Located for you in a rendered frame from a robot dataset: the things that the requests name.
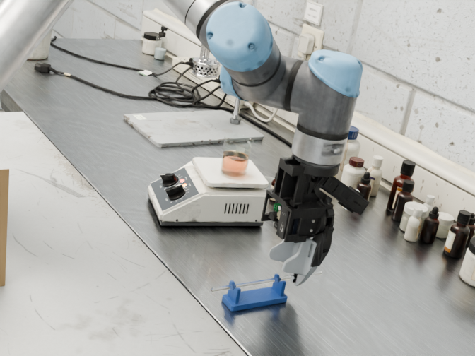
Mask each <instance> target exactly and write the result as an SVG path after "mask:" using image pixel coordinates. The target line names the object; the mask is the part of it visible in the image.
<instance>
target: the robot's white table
mask: <svg viewBox="0 0 475 356"><path fill-rule="evenodd" d="M2 169H9V188H8V225H7V244H6V282H5V286H1V287H0V356H247V355H246V354H245V353H244V352H243V351H242V350H241V349H240V348H239V346H238V345H237V344H236V343H235V342H234V341H233V340H232V339H231V337H230V336H229V335H228V334H227V333H226V332H225V331H224V330H223V329H222V328H221V327H220V326H219V325H218V324H217V323H216V321H215V320H214V319H213V318H212V317H211V316H210V315H209V314H208V313H207V311H206V310H205V309H204V308H203V307H202V306H201V305H200V304H199V303H198V302H197V301H196V300H195V299H194V298H193V297H192V295H191V294H190V293H189V292H188V291H187V290H186V289H185V288H184V286H183V285H182V284H181V283H180V282H179V281H178V280H177V279H176V278H175V276H174V275H173V274H172V273H171V272H170V271H169V270H168V269H167V268H166V267H165V266H164V265H163V264H162V263H161V262H160V260H159V259H158V258H157V257H156V256H155V255H154V254H153V253H152V251H151V250H150V249H149V248H148V247H147V246H146V245H145V244H144V243H143V242H142V241H141V240H140V239H139V238H138V237H137V236H136V234H135V233H134V232H133V231H132V230H131V229H130V228H129V227H128V225H127V224H126V223H125V222H124V221H123V220H122V219H121V218H120V217H119V216H118V214H116V213H115V212H114V211H113V209H112V208H111V207H110V206H109V205H108V204H107V203H106V202H105V201H104V199H103V198H102V197H101V196H100V195H99V194H98V193H97V192H96V190H95V189H94V188H93V187H92V186H91V185H90V184H89V183H88V182H87V181H86V180H85V179H84V178H83V177H82V176H81V174H80V173H79V172H78V171H77V170H76V169H75V168H74V167H73V166H72V164H71V163H70V162H69V161H68V160H67V159H66V158H65V157H64V156H63V155H62V154H61V153H60V152H59V151H58V150H57V148H56V147H55V146H54V145H53V144H52V143H51V142H50V141H49V139H48V138H47V137H46V136H45V135H44V134H43V133H42V132H41V131H40V130H39V129H38V128H37V127H36V125H34V124H33V123H32V121H31V120H30V119H29V118H28V117H27V116H26V115H25V113H24V112H0V170H2Z"/></svg>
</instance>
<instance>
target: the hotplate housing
mask: <svg viewBox="0 0 475 356"><path fill-rule="evenodd" d="M184 168H185V169H186V171H187V173H188V174H189V176H190V178H191V179H192V181H193V183H194V185H195V187H196V188H197V191H198V192H199V193H198V194H197V195H196V196H193V197H191V198H188V199H187V200H185V201H183V202H181V203H178V204H177V205H175V206H173V207H171V208H169V209H167V210H164V211H162V210H161V208H160V205H159V203H158V200H157V198H156V195H155V194H154V192H153V189H152V187H151V185H150V186H148V196H149V198H150V200H151V203H152V205H153V208H154V210H155V212H156V215H157V217H158V219H159V222H160V225H185V226H263V221H261V218H262V211H263V207H264V200H265V196H266V189H265V188H237V187H210V186H207V185H205V183H204V181H203V179H202V178H201V176H200V174H199V173H198V171H197V169H196V167H195V166H194V165H189V166H185V167H184Z"/></svg>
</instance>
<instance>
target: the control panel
mask: <svg viewBox="0 0 475 356"><path fill-rule="evenodd" d="M173 173H174V174H175V176H177V177H178V182H177V183H176V184H174V185H172V186H176V185H178V184H182V185H183V184H186V186H184V190H185V194H184V196H183V197H181V198H179V199H177V200H174V201H172V200H170V199H169V198H168V195H167V193H166V191H165V190H166V189H167V188H170V187H172V186H169V187H164V186H163V185H162V183H163V180H162V179H159V180H157V181H155V182H152V183H151V187H152V189H153V192H154V194H155V195H156V198H157V200H158V203H159V205H160V208H161V210H162V211H164V210H167V209H169V208H171V207H173V206H175V205H177V204H179V203H181V202H183V201H185V200H187V199H188V198H191V197H193V196H196V195H197V194H198V193H199V192H198V191H197V188H196V187H195V185H194V183H193V181H192V179H191V178H190V176H189V174H188V173H187V171H186V169H185V168H184V167H183V168H182V169H180V170H178V171H176V172H173ZM181 179H183V180H184V181H183V182H180V180H181Z"/></svg>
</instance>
